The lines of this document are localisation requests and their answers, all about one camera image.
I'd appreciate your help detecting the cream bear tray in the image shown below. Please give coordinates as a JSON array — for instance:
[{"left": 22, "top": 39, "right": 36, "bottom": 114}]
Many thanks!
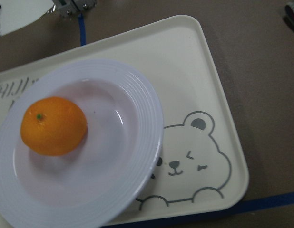
[{"left": 0, "top": 15, "right": 249, "bottom": 226}]

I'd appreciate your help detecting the orange fruit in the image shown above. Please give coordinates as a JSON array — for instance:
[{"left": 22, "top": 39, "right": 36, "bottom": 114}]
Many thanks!
[{"left": 20, "top": 96, "right": 88, "bottom": 156}]

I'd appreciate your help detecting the aluminium frame post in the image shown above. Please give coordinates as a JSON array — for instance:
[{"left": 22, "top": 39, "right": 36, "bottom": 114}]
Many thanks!
[{"left": 52, "top": 0, "right": 97, "bottom": 17}]

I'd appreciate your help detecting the white round plate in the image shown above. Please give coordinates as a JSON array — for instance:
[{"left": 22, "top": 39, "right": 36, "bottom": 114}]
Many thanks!
[{"left": 0, "top": 59, "right": 163, "bottom": 228}]

